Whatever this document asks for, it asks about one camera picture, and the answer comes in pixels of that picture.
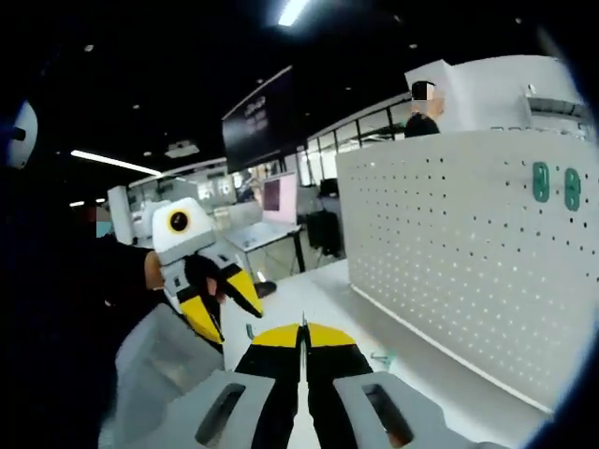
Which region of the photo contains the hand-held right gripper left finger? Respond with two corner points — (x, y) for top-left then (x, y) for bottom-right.
(135, 322), (301, 449)

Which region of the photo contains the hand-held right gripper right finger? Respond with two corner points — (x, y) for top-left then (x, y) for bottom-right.
(306, 321), (509, 449)

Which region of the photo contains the white perforated mounting plate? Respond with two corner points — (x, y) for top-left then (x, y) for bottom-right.
(335, 128), (599, 416)

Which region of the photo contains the person's left hand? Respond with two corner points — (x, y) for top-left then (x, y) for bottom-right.
(142, 249), (166, 292)

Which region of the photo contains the grey side table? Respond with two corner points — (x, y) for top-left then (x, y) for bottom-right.
(224, 222), (306, 277)

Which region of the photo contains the ceiling light strip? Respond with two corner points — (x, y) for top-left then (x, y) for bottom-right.
(69, 149), (163, 178)
(277, 0), (311, 27)

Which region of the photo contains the black office chair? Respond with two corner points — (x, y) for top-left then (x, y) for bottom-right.
(306, 210), (346, 259)

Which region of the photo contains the large black hanging screen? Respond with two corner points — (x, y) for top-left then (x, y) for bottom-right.
(221, 65), (295, 173)

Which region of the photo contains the person's dark clothed torso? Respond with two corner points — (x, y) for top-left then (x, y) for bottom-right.
(0, 172), (141, 449)

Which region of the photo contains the white chest-worn device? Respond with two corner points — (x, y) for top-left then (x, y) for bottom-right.
(5, 99), (39, 170)

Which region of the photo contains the white storage shelf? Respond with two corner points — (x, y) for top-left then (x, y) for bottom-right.
(523, 83), (592, 139)

